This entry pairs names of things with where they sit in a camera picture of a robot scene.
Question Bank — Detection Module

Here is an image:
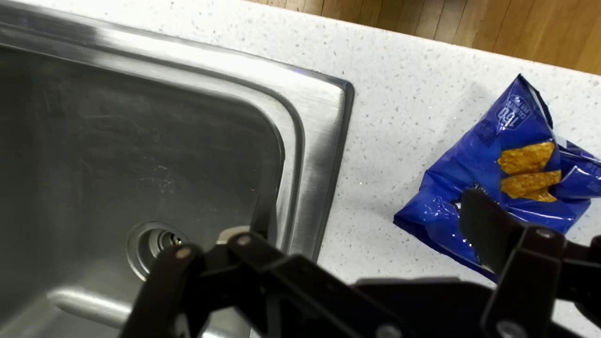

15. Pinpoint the blue snack packet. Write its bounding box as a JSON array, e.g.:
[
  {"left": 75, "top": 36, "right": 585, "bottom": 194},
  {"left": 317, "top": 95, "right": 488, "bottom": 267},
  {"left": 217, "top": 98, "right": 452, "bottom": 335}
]
[{"left": 392, "top": 74, "right": 601, "bottom": 284}]

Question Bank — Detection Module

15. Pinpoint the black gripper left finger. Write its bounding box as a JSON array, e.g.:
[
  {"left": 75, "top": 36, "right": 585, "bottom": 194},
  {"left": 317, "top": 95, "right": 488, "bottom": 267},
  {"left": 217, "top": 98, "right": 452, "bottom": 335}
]
[{"left": 118, "top": 232, "right": 403, "bottom": 338}]

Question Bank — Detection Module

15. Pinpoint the sink drain strainer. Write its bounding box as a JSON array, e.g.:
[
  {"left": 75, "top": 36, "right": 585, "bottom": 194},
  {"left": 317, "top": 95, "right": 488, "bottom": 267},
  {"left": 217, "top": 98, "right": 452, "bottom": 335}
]
[{"left": 123, "top": 220, "right": 191, "bottom": 279}]

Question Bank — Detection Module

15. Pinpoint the stainless steel double sink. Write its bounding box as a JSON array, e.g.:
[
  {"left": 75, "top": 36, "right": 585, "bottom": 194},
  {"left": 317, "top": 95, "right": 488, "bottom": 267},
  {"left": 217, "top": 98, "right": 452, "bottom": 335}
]
[{"left": 0, "top": 3, "right": 356, "bottom": 338}]

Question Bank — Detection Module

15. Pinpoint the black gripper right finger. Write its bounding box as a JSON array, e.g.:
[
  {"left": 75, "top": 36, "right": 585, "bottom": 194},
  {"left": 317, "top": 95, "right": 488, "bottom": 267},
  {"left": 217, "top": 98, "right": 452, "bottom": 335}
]
[{"left": 458, "top": 187, "right": 601, "bottom": 338}]

